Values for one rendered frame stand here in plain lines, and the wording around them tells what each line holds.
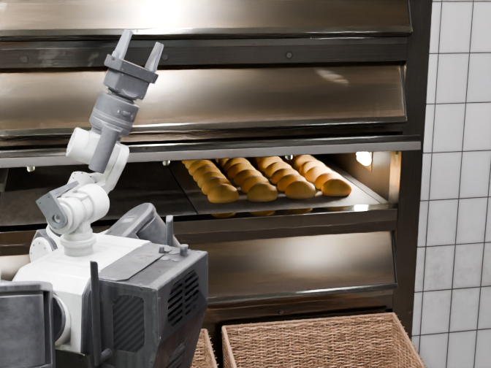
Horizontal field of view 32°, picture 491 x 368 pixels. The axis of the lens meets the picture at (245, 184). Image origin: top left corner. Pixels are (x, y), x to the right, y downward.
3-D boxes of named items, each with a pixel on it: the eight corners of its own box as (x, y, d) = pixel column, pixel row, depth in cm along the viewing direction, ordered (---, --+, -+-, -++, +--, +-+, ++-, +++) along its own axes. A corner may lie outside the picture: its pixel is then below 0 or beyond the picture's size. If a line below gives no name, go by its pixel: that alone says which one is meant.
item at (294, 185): (179, 161, 321) (178, 147, 320) (302, 156, 332) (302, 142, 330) (210, 205, 264) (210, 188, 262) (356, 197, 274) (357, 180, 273)
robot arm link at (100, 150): (130, 121, 187) (111, 169, 188) (83, 103, 183) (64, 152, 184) (137, 128, 176) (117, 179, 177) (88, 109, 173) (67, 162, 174)
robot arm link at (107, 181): (130, 142, 185) (107, 190, 191) (90, 126, 182) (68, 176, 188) (130, 156, 179) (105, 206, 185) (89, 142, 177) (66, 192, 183)
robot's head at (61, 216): (104, 213, 152) (82, 176, 152) (78, 226, 145) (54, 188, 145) (80, 228, 155) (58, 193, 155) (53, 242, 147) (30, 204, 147)
